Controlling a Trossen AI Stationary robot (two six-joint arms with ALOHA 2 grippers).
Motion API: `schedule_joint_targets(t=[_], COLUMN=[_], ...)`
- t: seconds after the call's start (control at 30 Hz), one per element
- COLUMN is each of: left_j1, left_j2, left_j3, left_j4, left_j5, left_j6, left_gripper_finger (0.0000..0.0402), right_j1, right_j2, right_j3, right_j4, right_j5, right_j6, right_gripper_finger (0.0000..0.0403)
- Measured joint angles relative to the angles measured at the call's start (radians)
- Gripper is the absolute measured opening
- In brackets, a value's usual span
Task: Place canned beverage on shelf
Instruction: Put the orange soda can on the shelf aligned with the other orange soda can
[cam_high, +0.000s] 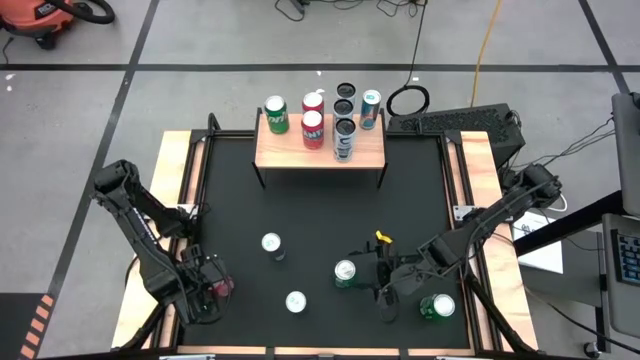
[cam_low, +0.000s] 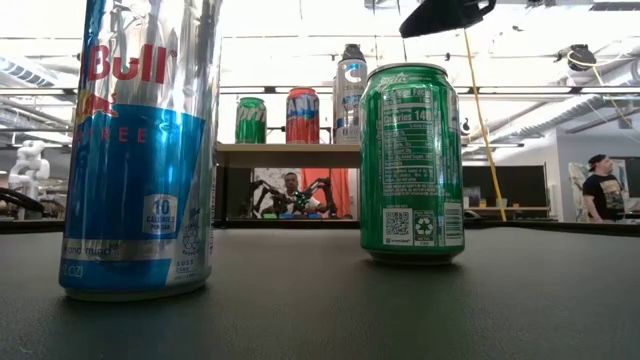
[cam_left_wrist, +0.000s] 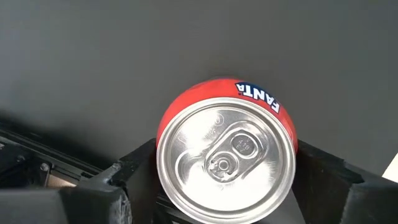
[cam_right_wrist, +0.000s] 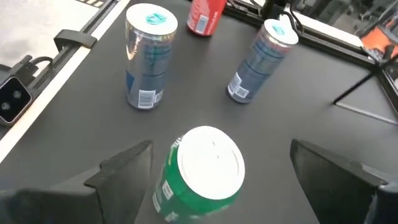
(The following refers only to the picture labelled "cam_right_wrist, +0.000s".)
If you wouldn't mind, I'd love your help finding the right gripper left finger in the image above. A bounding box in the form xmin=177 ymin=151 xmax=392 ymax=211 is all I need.
xmin=83 ymin=139 xmax=155 ymax=224

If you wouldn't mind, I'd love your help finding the green Sprite can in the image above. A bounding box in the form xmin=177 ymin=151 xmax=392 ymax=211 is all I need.
xmin=151 ymin=125 xmax=246 ymax=224

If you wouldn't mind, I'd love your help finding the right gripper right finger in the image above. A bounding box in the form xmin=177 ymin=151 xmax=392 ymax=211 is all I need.
xmin=290 ymin=138 xmax=388 ymax=224

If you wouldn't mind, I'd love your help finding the blue silver Red Bull can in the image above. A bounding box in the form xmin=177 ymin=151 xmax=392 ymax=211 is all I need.
xmin=226 ymin=18 xmax=299 ymax=104
xmin=124 ymin=2 xmax=179 ymax=110

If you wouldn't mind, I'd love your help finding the black table camera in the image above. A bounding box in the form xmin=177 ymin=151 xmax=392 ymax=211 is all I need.
xmin=0 ymin=76 xmax=34 ymax=125

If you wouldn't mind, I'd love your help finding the black camera cable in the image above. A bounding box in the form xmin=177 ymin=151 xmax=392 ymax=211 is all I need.
xmin=18 ymin=55 xmax=54 ymax=78

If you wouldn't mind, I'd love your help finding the red Fanta can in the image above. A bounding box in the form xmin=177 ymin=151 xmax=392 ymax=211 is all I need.
xmin=186 ymin=0 xmax=228 ymax=37

